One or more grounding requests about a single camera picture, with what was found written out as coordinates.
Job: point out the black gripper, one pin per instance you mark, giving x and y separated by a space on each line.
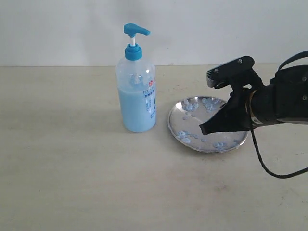
237 114

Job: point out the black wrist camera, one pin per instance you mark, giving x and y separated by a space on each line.
236 73

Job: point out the round steel plate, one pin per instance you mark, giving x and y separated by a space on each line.
186 116

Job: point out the blue pump soap bottle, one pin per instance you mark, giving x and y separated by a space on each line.
136 84

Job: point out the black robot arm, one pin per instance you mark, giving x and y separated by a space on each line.
291 95

